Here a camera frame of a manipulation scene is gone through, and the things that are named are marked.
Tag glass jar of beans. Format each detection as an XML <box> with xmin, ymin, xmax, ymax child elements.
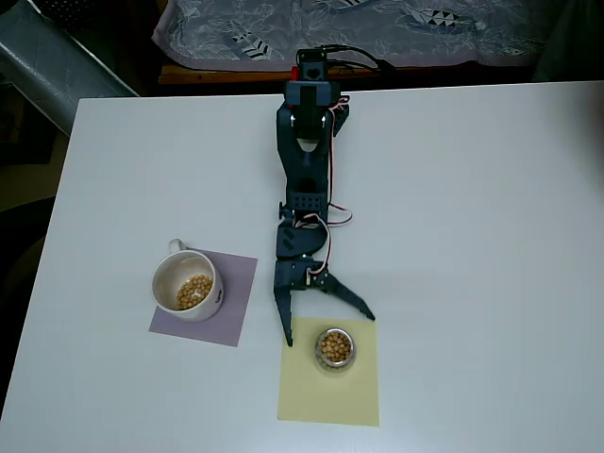
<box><xmin>314</xmin><ymin>327</ymin><xmax>357</xmax><ymax>377</ymax></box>

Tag white mug with beans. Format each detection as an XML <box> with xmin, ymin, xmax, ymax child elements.
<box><xmin>150</xmin><ymin>238</ymin><xmax>225</xmax><ymax>324</ymax></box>

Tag purple paper mat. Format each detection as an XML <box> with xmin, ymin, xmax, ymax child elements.
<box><xmin>148</xmin><ymin>247</ymin><xmax>260</xmax><ymax>349</ymax></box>

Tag yellow-brown chickpeas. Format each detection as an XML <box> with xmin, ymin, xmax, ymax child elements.
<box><xmin>176</xmin><ymin>274</ymin><xmax>214</xmax><ymax>311</ymax></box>

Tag yellow paper mat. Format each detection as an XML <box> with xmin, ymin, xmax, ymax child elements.
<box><xmin>276</xmin><ymin>315</ymin><xmax>381</xmax><ymax>428</ymax></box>

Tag brown wooden board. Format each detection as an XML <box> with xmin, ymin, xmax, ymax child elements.
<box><xmin>157</xmin><ymin>62</ymin><xmax>537</xmax><ymax>87</ymax></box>

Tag blue patterned cloth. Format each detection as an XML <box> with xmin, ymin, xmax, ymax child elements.
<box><xmin>151</xmin><ymin>0</ymin><xmax>554</xmax><ymax>73</ymax></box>

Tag red white servo wire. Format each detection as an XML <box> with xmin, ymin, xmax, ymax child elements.
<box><xmin>296</xmin><ymin>93</ymin><xmax>356</xmax><ymax>284</ymax></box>

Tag black cables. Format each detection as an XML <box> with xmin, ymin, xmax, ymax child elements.
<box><xmin>320</xmin><ymin>43</ymin><xmax>398</xmax><ymax>77</ymax></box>

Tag silver foil covered duct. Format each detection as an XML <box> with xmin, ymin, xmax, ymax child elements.
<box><xmin>0</xmin><ymin>0</ymin><xmax>141</xmax><ymax>139</ymax></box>

